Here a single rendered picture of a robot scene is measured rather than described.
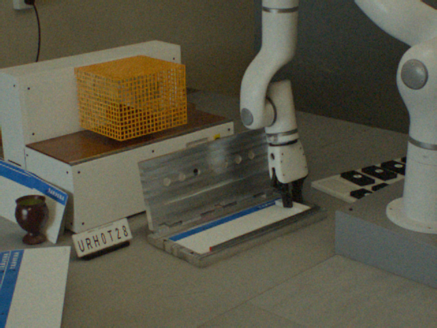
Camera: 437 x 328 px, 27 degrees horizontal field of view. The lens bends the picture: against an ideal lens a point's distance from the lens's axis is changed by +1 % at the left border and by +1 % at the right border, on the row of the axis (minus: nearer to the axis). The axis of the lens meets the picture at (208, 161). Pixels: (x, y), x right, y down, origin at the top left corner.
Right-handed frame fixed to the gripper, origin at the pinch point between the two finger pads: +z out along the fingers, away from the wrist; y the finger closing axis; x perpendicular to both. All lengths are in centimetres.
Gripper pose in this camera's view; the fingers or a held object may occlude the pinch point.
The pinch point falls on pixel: (291, 198)
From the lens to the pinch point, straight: 241.4
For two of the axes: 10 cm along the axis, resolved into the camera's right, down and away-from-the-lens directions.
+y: 7.5, -2.4, 6.1
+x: -6.4, -0.3, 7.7
